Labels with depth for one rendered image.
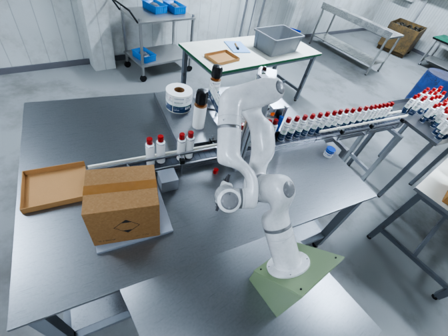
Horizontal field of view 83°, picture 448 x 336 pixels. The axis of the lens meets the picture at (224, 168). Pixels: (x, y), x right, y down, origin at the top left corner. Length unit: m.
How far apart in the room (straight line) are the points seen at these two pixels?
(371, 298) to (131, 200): 2.16
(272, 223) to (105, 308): 1.25
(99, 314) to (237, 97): 1.52
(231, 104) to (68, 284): 1.01
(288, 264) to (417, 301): 1.94
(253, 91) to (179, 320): 0.98
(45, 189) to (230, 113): 1.12
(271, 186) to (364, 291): 1.85
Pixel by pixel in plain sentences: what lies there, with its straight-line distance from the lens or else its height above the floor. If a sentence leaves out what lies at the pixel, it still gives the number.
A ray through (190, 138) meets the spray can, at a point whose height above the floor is 1.05.
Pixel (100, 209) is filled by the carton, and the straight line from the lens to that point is 1.15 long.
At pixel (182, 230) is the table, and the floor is 0.83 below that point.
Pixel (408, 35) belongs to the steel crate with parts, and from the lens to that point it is 8.54.
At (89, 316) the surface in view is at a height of 0.22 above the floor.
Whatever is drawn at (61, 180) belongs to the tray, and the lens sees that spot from 1.68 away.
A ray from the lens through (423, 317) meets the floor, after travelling 2.93.
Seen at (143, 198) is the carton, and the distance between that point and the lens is 1.15.
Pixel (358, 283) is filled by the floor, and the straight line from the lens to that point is 2.68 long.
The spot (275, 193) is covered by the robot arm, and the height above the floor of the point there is 1.33.
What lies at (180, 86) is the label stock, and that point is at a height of 1.02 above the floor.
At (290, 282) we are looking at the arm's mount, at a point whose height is 1.07.
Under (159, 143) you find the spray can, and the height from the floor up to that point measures 1.04.
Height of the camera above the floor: 2.05
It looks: 46 degrees down
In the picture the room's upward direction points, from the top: 14 degrees clockwise
